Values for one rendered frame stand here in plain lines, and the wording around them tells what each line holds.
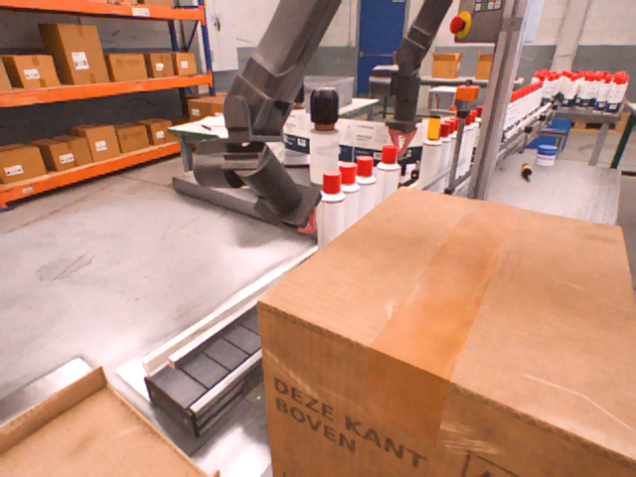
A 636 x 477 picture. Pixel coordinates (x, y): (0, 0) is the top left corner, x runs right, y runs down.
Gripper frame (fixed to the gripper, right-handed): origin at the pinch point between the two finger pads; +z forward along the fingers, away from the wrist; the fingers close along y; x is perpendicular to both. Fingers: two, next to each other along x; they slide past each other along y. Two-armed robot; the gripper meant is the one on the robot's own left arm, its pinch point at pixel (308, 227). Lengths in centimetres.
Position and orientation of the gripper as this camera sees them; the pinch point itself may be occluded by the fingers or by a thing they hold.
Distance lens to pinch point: 66.6
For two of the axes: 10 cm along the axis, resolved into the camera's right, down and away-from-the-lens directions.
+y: -8.0, -2.8, 5.3
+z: 3.7, 4.5, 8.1
